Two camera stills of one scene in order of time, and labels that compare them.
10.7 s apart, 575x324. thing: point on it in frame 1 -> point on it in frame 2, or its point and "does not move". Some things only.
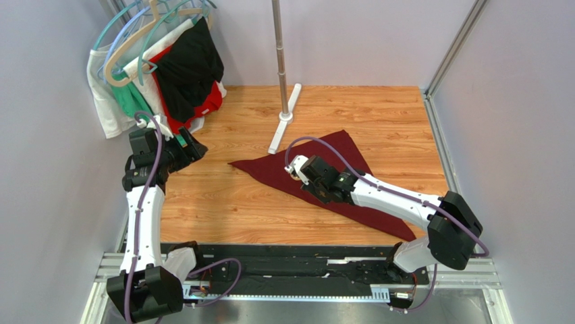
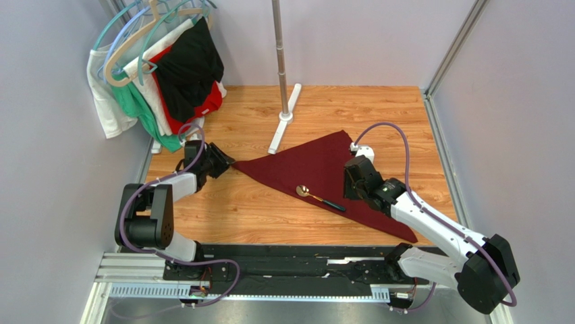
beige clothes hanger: x=128 y=77 does not move
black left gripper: x=197 y=150 -> x=226 y=159
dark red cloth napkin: x=339 y=149 does not move
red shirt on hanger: x=212 y=100 does not move
